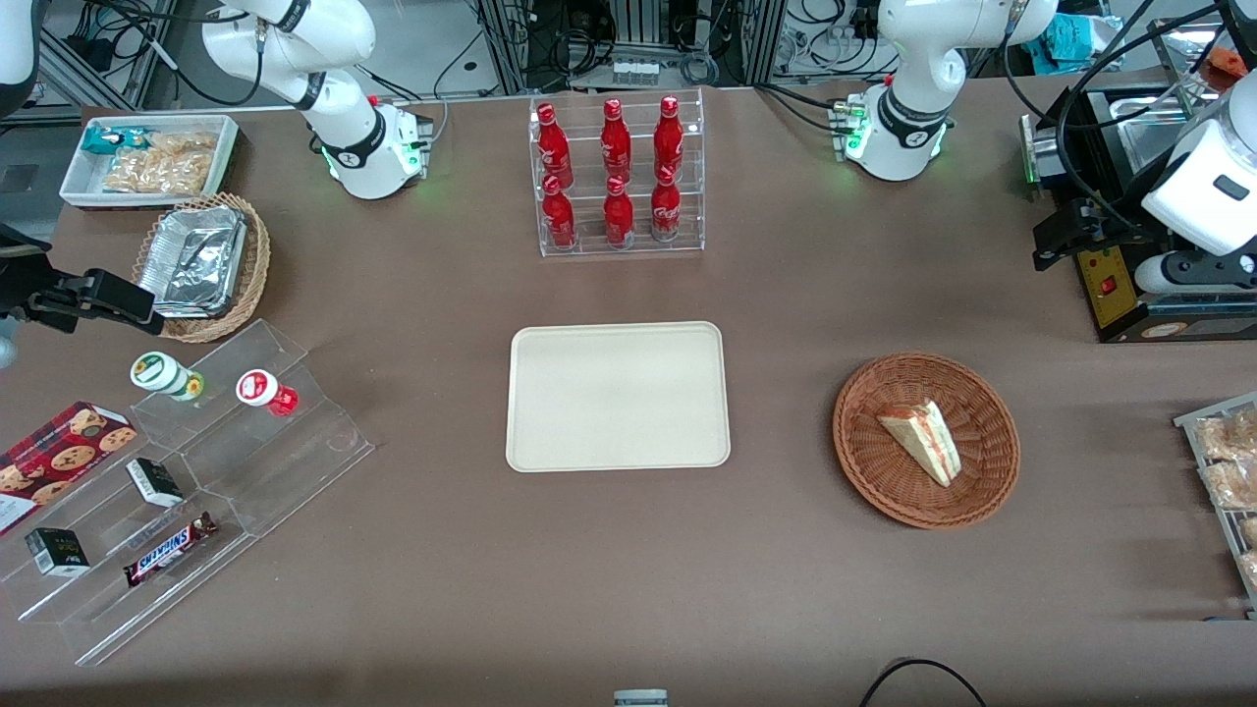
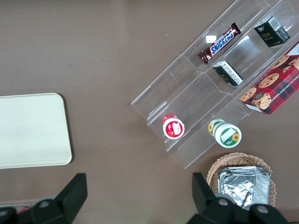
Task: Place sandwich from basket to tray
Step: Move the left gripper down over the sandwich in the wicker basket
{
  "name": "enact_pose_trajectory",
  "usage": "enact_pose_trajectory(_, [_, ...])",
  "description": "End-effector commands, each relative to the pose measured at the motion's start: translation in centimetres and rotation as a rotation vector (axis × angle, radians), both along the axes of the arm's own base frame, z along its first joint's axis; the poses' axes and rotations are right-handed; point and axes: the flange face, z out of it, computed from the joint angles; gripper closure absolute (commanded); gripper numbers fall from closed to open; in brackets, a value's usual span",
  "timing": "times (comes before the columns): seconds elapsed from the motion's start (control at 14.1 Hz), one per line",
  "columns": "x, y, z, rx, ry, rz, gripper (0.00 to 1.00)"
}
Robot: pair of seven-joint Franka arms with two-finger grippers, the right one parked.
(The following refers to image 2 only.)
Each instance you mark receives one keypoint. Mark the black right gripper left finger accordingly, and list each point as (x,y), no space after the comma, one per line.
(65,200)

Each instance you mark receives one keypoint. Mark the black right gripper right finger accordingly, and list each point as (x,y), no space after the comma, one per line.
(205,198)

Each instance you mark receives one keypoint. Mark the light woven wicker basket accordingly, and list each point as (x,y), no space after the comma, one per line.
(236,159)

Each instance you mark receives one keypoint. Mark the cream rectangular plastic tray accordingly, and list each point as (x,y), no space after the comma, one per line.
(32,130)

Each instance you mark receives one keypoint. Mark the silver foil container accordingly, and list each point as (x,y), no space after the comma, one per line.
(243,186)

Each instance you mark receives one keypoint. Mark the green sunflower-label jar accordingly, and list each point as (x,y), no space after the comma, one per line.
(227,136)

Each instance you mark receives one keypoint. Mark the red-lidded small jar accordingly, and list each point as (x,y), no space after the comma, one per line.
(173,127)

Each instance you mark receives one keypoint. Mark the clear acrylic stepped display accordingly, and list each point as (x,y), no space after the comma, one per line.
(187,93)

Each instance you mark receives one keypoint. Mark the small black box white label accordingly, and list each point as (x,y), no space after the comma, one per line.
(227,73)

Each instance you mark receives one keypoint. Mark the red tartan cookie box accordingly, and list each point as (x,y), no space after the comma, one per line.
(273,88)

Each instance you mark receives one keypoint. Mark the Snickers chocolate bar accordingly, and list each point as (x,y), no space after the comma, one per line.
(220,43)

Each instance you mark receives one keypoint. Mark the black box with face print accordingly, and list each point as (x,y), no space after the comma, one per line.
(268,35)

